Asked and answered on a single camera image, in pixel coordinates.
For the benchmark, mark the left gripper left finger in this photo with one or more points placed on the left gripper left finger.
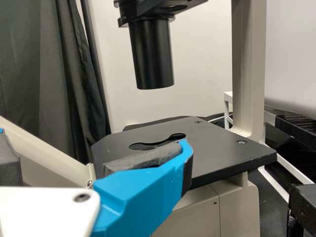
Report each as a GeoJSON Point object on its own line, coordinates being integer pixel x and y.
{"type": "Point", "coordinates": [8, 163]}

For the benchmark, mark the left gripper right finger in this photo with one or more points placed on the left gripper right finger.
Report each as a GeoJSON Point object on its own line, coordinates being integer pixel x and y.
{"type": "Point", "coordinates": [138, 192]}

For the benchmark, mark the cream microscope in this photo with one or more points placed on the cream microscope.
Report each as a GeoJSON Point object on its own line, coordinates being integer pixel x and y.
{"type": "Point", "coordinates": [222, 153]}

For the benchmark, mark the black platform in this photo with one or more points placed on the black platform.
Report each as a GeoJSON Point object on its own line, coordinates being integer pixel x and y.
{"type": "Point", "coordinates": [298, 128]}
{"type": "Point", "coordinates": [304, 209]}

